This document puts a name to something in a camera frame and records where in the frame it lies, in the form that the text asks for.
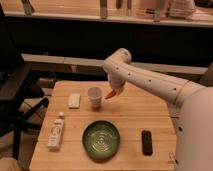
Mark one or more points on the white tube bottle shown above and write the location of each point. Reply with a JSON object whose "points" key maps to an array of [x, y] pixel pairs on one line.
{"points": [[56, 133]]}

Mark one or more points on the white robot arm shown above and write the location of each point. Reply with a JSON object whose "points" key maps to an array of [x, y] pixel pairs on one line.
{"points": [[194, 146]]}

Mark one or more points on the wooden bench rail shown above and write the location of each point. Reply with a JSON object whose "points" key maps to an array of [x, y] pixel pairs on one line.
{"points": [[98, 63]]}

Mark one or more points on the white rectangular block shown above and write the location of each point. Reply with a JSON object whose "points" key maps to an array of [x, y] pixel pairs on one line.
{"points": [[74, 100]]}

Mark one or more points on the black chair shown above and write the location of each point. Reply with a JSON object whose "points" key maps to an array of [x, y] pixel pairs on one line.
{"points": [[20, 95]]}

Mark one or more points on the orange pepper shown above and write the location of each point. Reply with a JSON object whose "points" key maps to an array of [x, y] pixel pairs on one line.
{"points": [[110, 94]]}

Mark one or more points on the green ceramic plate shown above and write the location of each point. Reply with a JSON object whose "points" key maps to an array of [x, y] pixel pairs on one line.
{"points": [[101, 140]]}

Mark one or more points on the black rectangular remote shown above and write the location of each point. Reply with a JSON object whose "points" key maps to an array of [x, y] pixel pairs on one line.
{"points": [[147, 148]]}

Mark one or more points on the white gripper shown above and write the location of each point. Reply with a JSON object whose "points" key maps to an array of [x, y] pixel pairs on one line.
{"points": [[116, 84]]}

